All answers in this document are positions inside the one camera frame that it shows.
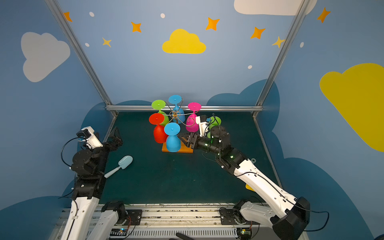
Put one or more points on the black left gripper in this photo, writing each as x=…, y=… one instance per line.
x=109, y=144

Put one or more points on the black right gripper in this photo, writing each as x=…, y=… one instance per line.
x=193, y=141

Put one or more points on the blue wine glass front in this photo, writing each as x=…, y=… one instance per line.
x=172, y=129

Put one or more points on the blue wine glass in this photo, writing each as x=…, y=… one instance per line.
x=177, y=113
x=172, y=129

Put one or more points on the light green wine glass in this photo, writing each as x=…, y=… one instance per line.
x=213, y=121

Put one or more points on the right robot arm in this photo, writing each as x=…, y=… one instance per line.
x=287, y=215

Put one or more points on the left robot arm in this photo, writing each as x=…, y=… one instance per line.
x=89, y=164

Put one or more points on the wooden rack base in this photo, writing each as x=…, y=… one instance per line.
x=186, y=148

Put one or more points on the magenta wine glass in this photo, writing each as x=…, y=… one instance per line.
x=191, y=125

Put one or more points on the blue wine glass rear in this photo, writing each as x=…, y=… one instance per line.
x=177, y=113

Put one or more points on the red wine glass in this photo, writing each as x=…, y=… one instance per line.
x=159, y=131

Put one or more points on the green wine glass rear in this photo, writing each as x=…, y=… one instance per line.
x=159, y=105

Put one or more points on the light blue spatula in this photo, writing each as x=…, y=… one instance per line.
x=122, y=164

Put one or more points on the yellow plastic piece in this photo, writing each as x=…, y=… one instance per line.
x=249, y=188

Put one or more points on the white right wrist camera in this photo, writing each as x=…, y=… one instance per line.
x=203, y=123

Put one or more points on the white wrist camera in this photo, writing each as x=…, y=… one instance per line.
x=89, y=137
x=203, y=123

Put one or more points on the gold wire glass rack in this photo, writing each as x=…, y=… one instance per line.
x=183, y=127

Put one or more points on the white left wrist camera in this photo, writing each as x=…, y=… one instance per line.
x=89, y=137

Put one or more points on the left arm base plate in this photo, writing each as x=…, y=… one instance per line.
x=132, y=218

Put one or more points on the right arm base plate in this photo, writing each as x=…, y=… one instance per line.
x=231, y=217

